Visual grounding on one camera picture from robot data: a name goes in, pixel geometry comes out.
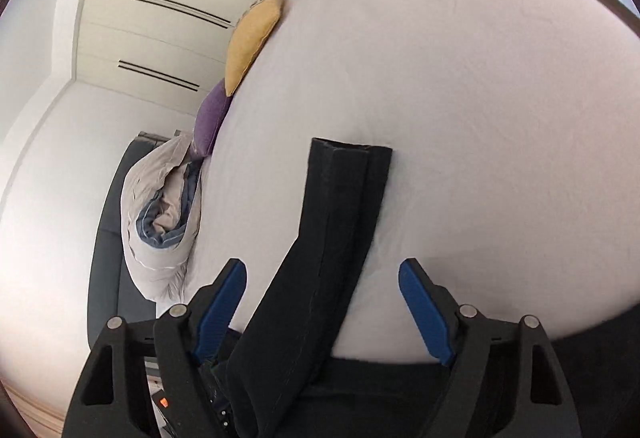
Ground cream wardrobe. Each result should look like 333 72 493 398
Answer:
75 0 266 119

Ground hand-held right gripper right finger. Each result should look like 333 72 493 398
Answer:
398 258 583 438

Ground purple pillow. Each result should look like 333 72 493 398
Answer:
194 80 235 159

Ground dark grey bed headboard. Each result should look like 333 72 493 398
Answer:
87 132 161 349

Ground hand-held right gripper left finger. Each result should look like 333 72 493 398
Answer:
62 258 248 438

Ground rolled grey duvet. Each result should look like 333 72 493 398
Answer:
121 134 211 303

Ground yellow pillow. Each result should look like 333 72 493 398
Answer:
224 0 287 96

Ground bed with white sheet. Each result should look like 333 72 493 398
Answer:
182 0 640 361

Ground black pants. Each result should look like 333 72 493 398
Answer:
225 137 451 438

